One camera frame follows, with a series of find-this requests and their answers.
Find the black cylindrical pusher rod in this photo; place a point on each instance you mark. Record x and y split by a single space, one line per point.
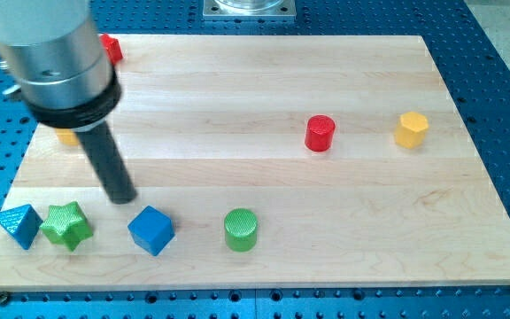
104 157

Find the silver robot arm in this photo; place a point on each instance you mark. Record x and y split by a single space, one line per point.
54 54

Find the yellow heart block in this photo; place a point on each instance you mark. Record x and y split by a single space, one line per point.
66 136

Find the green star block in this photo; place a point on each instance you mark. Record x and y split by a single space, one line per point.
66 225

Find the red block at back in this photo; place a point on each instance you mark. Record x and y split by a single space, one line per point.
112 48

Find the blue cube block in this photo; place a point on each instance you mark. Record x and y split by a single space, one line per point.
151 230

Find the blue triangle block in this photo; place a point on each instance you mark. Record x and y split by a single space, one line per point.
22 223

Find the green cylinder block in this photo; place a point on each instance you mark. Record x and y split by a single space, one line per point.
241 229

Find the wooden board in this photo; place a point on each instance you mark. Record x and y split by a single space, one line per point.
211 123

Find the red cylinder block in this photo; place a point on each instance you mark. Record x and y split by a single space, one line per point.
319 133

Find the yellow hexagon block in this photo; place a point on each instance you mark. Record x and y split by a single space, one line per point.
411 130

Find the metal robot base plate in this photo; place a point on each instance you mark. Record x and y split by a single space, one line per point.
249 9

